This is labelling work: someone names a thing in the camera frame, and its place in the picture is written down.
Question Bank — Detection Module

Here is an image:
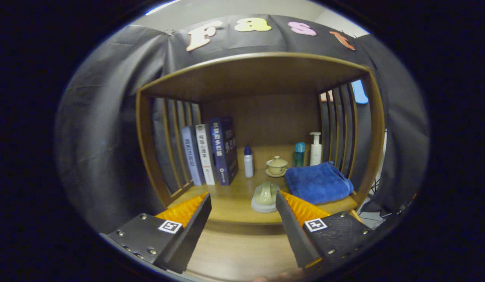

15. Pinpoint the teal bottle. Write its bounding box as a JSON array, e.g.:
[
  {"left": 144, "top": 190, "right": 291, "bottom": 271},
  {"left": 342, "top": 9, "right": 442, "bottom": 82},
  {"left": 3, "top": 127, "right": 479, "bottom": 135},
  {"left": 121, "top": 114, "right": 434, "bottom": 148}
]
[{"left": 294, "top": 142, "right": 306, "bottom": 167}]

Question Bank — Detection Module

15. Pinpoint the white pump bottle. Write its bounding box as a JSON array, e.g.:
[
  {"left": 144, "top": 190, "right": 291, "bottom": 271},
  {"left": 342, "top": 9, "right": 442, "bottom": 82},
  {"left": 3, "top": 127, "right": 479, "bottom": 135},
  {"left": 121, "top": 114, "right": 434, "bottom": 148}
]
[{"left": 309, "top": 132, "right": 323, "bottom": 166}]

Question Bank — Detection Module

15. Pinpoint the black backdrop cloth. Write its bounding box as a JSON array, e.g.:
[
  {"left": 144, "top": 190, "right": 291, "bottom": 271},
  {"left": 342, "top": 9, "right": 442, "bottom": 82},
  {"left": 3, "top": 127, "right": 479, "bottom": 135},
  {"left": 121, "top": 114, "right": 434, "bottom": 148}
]
[{"left": 54, "top": 15, "right": 430, "bottom": 235}]

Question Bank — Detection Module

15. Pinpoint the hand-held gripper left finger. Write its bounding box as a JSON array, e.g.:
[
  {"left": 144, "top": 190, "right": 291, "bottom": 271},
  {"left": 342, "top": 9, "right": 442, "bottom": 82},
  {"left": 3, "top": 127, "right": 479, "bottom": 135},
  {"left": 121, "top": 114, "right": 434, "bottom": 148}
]
[{"left": 99, "top": 192, "right": 213, "bottom": 274}]

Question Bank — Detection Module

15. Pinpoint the wooden cabinet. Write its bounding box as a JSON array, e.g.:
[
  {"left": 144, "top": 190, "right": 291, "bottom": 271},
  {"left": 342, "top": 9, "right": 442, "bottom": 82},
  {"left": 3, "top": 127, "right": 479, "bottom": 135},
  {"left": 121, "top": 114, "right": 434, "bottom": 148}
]
[{"left": 135, "top": 52, "right": 386, "bottom": 226}]

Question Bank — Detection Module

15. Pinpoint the wooden countertop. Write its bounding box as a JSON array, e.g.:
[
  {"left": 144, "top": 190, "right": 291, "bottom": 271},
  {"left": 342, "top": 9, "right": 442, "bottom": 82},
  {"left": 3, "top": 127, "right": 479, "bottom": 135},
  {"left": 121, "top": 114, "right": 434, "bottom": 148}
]
[{"left": 168, "top": 145, "right": 360, "bottom": 226}]

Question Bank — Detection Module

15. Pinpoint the wooden drawer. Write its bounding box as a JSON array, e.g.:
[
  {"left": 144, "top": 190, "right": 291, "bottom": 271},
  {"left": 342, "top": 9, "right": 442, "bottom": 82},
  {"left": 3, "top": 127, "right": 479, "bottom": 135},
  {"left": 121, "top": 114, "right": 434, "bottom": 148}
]
[{"left": 186, "top": 221, "right": 305, "bottom": 282}]

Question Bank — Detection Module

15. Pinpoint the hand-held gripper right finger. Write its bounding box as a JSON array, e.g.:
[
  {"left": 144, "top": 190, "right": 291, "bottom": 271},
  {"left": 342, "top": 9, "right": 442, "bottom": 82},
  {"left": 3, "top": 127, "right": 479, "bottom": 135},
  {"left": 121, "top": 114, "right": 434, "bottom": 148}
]
[{"left": 275, "top": 190, "right": 374, "bottom": 271}]

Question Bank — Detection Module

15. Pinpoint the blue folded towel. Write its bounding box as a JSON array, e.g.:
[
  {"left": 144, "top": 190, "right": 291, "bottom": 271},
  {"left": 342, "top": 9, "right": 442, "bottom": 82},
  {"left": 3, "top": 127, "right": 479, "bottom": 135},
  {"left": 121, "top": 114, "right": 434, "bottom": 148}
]
[{"left": 285, "top": 161, "right": 354, "bottom": 205}]

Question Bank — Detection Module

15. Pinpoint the light blue book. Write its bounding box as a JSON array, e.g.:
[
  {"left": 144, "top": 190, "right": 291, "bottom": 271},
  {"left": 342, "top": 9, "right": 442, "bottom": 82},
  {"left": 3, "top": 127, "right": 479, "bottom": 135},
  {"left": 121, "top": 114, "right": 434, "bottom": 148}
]
[{"left": 180, "top": 125, "right": 206, "bottom": 186}]

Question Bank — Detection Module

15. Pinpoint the pale green ceramic ornament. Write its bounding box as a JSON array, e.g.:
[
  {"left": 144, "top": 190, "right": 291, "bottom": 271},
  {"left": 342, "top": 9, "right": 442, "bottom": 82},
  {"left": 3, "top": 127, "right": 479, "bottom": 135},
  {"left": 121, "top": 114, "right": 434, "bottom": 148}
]
[{"left": 251, "top": 181, "right": 281, "bottom": 213}]

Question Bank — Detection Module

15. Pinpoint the white bottle blue cap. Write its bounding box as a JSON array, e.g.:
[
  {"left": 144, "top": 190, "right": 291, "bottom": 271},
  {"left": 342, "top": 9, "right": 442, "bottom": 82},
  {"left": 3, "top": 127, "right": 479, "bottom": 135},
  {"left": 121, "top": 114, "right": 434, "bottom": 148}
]
[{"left": 243, "top": 146, "right": 254, "bottom": 178}]

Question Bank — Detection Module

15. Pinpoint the white book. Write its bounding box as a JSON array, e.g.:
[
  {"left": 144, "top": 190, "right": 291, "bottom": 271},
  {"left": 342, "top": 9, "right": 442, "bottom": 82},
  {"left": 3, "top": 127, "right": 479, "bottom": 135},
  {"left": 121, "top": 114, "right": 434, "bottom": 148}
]
[{"left": 195, "top": 123, "right": 217, "bottom": 186}]

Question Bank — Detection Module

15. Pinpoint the dark blue book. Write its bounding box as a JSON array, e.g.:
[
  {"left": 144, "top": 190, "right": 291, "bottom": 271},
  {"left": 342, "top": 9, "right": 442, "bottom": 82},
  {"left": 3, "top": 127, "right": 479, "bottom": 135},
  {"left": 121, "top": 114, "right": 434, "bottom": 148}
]
[{"left": 209, "top": 116, "right": 239, "bottom": 186}]

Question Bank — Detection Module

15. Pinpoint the beige lidded teacup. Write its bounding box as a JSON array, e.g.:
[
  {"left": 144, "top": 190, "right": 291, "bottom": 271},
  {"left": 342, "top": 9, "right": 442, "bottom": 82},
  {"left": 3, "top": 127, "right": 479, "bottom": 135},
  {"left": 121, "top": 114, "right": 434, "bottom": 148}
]
[{"left": 265, "top": 156, "right": 288, "bottom": 178}]

